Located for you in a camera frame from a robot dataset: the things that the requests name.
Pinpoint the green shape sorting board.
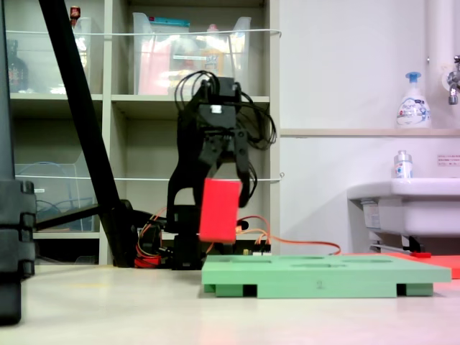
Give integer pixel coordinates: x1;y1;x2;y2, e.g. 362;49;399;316
201;254;452;299

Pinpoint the white sink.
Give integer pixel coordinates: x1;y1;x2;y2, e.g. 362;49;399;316
346;178;460;252

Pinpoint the thin black tripod brace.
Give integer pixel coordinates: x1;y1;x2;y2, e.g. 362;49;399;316
34;203;102;231

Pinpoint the white blue soap pump bottle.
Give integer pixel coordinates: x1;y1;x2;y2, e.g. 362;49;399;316
395;71;432;129

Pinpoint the beige shelf unit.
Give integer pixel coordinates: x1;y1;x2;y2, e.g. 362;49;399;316
0;0;281;267

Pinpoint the black tripod leg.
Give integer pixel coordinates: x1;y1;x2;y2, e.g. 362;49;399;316
37;0;139;269

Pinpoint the notched black stack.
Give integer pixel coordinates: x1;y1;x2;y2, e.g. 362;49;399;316
0;179;37;326

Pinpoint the red square block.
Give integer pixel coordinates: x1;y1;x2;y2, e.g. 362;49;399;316
198;178;243;244

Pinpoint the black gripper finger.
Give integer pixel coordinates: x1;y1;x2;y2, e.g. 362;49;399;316
231;129;253;208
198;132;226;180

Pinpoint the clear file box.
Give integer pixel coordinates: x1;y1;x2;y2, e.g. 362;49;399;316
14;150;100;233

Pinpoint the clear plastic box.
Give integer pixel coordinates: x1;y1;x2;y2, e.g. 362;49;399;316
5;16;95;95

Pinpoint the black cable bundle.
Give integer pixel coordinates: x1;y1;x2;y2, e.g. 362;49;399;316
174;70;278;202

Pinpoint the orange cable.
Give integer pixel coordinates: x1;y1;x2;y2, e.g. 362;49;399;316
206;214;342;257

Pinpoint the flat red mat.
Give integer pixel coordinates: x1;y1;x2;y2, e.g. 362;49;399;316
344;251;460;280

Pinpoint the small clear sanitizer bottle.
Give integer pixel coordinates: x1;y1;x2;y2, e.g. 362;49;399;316
392;149;413;180

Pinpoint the large clear plastic bin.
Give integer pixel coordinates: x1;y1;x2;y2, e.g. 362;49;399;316
132;11;252;97

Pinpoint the dark glass bottle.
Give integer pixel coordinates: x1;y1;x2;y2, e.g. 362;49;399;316
6;39;29;93

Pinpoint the metal faucet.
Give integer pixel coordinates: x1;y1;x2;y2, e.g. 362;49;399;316
444;55;460;106

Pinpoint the red cable bundle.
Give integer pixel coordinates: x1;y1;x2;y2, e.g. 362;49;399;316
134;206;175;269

